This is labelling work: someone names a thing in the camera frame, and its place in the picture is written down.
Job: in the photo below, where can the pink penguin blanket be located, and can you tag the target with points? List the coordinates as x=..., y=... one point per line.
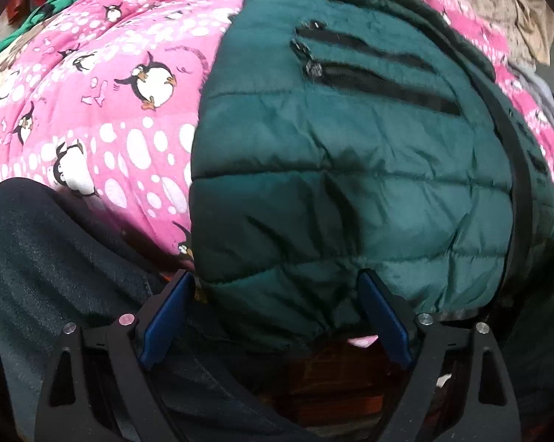
x=120, y=115

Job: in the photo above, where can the dark orange patterned object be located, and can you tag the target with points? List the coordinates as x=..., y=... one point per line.
x=332, y=386

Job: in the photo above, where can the green puffer jacket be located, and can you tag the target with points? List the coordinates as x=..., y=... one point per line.
x=350, y=170

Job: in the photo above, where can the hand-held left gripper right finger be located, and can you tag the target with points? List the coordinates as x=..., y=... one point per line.
x=387, y=317

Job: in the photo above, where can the grey garment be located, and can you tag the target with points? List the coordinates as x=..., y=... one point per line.
x=541, y=92

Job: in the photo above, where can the green cloth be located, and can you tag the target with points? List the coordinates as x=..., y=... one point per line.
x=33, y=27

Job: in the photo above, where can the person's dark pants leg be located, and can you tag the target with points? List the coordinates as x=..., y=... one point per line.
x=65, y=258

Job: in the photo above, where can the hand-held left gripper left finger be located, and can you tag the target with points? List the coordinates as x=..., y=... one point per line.
x=164, y=317

